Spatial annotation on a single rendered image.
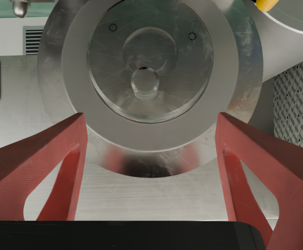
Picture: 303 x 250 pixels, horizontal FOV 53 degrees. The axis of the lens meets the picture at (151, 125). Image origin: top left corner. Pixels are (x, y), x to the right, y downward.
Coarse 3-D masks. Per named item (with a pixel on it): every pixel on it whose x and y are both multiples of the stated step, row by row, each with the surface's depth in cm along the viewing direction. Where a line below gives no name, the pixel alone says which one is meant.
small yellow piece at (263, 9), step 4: (252, 0) 16; (256, 0) 15; (260, 0) 15; (264, 0) 15; (268, 0) 14; (272, 0) 14; (276, 0) 14; (256, 4) 16; (260, 4) 15; (264, 4) 15; (268, 4) 15; (272, 4) 15; (260, 8) 15; (264, 8) 15; (268, 8) 15
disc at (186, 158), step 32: (64, 0) 20; (224, 0) 20; (64, 32) 20; (256, 32) 20; (256, 64) 20; (64, 96) 19; (256, 96) 19; (96, 160) 19; (128, 160) 19; (160, 160) 19; (192, 160) 19
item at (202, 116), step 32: (96, 0) 19; (192, 0) 19; (224, 32) 19; (64, 64) 19; (224, 64) 19; (96, 96) 19; (224, 96) 19; (96, 128) 19; (128, 128) 19; (160, 128) 19; (192, 128) 19
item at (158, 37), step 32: (128, 0) 18; (160, 0) 18; (96, 32) 18; (128, 32) 18; (160, 32) 18; (192, 32) 18; (96, 64) 18; (128, 64) 18; (160, 64) 18; (192, 64) 18; (128, 96) 17; (160, 96) 17; (192, 96) 17
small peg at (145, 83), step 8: (136, 72) 15; (144, 72) 15; (152, 72) 15; (136, 80) 15; (144, 80) 15; (152, 80) 15; (136, 88) 15; (144, 88) 15; (152, 88) 15; (136, 96) 17; (144, 96) 15; (152, 96) 16
